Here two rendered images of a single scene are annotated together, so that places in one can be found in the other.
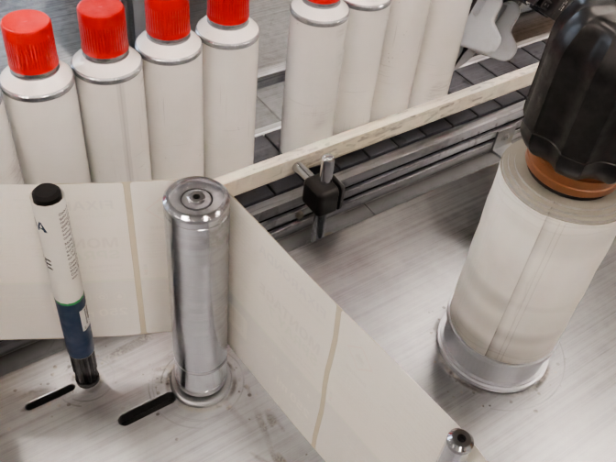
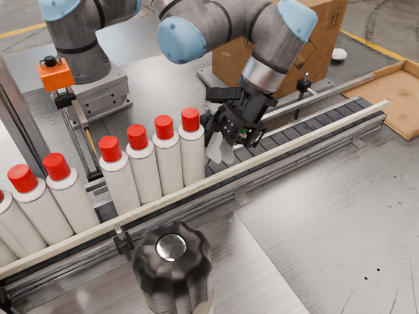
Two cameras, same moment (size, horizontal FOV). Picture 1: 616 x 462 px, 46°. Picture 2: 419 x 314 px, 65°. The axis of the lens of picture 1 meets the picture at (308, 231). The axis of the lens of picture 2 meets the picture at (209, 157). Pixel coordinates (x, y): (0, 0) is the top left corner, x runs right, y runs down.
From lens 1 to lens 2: 0.33 m
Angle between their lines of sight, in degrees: 7
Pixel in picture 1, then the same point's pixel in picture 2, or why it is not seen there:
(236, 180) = (81, 237)
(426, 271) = not seen: hidden behind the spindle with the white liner
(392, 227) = not seen: hidden behind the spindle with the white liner
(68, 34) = (51, 134)
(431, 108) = (191, 189)
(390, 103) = (170, 187)
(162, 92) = (27, 211)
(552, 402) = not seen: outside the picture
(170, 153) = (43, 231)
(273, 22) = (148, 123)
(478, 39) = (213, 156)
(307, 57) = (110, 182)
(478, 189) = (209, 233)
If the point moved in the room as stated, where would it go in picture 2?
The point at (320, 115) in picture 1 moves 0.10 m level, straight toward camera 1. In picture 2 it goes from (125, 202) to (106, 249)
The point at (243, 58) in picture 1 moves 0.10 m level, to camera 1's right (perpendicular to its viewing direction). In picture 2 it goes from (68, 192) to (125, 200)
